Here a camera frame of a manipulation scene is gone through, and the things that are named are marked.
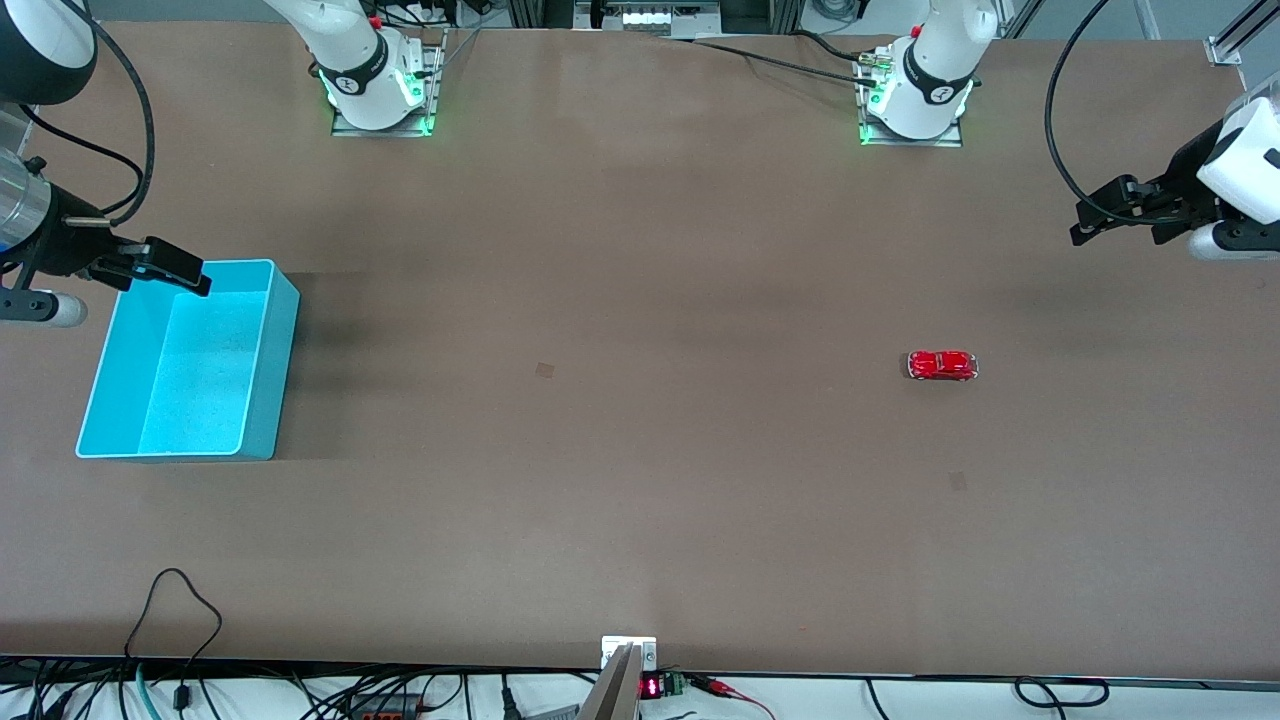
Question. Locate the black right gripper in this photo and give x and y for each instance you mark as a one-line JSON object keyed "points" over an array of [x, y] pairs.
{"points": [[68, 246]]}

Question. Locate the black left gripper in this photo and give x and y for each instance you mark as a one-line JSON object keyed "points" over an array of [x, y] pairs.
{"points": [[1186, 173]]}

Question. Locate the red beetle toy car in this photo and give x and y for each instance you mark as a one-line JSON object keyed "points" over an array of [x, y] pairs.
{"points": [[942, 365]]}

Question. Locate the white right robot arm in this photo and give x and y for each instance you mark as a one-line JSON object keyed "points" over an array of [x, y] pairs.
{"points": [[360, 50]]}

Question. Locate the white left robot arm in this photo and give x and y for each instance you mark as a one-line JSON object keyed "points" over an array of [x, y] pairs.
{"points": [[940, 50]]}

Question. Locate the blue plastic box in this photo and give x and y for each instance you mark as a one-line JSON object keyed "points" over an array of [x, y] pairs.
{"points": [[200, 370]]}

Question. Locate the black power strip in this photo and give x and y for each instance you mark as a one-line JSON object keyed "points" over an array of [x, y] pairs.
{"points": [[390, 705]]}

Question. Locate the background equipment rack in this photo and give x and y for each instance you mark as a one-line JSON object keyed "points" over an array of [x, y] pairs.
{"points": [[660, 14]]}

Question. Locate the red digit display module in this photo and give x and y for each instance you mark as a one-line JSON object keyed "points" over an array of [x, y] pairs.
{"points": [[655, 687]]}

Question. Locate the aluminium frame profile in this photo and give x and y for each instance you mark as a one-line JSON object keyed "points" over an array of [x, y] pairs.
{"points": [[1235, 40]]}

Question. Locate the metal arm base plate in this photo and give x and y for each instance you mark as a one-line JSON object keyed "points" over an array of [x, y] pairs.
{"points": [[910, 142], [432, 100]]}

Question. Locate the silver table edge bracket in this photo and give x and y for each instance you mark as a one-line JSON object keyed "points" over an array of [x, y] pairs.
{"points": [[615, 645]]}

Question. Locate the grey camera mount bar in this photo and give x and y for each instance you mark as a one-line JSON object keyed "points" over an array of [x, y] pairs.
{"points": [[612, 695]]}

